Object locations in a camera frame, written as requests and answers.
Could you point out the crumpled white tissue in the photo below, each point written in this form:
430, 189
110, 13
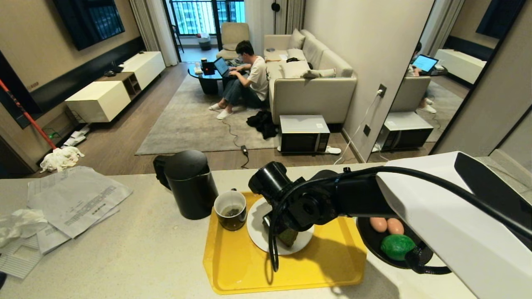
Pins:
18, 222

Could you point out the black framed wall mirror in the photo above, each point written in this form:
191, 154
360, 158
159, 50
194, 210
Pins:
449, 104

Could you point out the beige sofa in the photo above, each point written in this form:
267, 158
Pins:
311, 95

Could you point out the lined paper sheet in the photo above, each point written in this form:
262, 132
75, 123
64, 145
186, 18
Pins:
18, 259

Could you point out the beige sofa cushion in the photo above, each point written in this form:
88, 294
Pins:
294, 69

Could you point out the black clothes pile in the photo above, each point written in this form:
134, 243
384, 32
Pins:
262, 123

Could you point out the wooden open shelf unit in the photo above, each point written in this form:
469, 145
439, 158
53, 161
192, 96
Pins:
126, 81

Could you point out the yellow plastic tray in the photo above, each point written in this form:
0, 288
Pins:
249, 265

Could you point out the dark mug with tea bag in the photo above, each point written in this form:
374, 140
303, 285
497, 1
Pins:
231, 223

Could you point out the white slipper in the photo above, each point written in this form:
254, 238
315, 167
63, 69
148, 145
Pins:
333, 150

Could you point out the white low cabinet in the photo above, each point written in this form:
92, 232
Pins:
145, 66
99, 101

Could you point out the grey rolled blanket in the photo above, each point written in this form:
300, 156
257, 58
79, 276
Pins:
320, 73

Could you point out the beige armchair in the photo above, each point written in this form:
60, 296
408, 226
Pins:
233, 35

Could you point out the beige sofa pillow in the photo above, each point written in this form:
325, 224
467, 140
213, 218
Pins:
296, 39

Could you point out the black coffee table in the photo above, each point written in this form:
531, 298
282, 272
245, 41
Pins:
208, 81

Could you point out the white power strip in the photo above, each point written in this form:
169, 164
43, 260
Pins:
75, 137

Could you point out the black electric kettle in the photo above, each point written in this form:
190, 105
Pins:
191, 187

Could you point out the person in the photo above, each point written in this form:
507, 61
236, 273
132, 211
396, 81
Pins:
255, 79

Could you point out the brown egg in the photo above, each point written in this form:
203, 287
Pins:
395, 226
378, 224

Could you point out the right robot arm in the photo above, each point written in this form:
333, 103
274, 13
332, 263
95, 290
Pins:
436, 216

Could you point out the beige curtain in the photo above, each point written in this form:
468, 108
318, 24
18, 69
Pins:
294, 16
153, 29

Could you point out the dark bread slice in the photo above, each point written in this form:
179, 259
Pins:
289, 239

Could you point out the white round plate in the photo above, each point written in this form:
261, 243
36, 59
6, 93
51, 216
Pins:
255, 232

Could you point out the large printed paper sheet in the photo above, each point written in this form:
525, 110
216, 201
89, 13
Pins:
79, 199

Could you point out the laptop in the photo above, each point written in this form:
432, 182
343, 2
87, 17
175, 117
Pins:
221, 65

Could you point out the wall socket with plug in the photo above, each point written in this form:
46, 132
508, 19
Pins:
382, 90

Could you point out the grey rug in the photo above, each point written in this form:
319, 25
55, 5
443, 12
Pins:
187, 120

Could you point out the black bowl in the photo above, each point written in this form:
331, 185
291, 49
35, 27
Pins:
370, 243

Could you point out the microwave oven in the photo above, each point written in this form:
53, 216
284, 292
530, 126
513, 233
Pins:
303, 135

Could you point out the wall television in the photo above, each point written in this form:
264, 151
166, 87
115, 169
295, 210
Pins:
89, 20

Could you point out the black wall socket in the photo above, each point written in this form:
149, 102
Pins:
367, 130

